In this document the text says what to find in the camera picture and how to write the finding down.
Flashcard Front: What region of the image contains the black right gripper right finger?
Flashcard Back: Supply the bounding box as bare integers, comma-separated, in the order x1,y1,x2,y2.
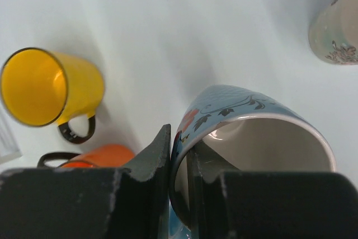
187,149,357,238

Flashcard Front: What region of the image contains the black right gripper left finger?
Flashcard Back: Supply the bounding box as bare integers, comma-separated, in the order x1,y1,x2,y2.
1,124,171,238

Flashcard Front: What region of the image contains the orange cup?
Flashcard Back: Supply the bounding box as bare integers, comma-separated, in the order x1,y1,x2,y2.
37,144,135,168

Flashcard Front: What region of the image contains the light blue mug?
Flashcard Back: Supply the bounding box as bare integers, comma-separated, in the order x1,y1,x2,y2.
169,85,336,238

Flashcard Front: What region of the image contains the yellow mug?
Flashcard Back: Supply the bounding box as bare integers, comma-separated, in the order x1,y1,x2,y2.
1,47,105,144

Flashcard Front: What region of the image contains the beige patterned ceramic mug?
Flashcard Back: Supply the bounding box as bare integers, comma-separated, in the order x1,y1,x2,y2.
308,0,357,65

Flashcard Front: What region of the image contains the clear acrylic dish rack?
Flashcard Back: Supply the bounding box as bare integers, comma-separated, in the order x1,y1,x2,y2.
0,113,22,164

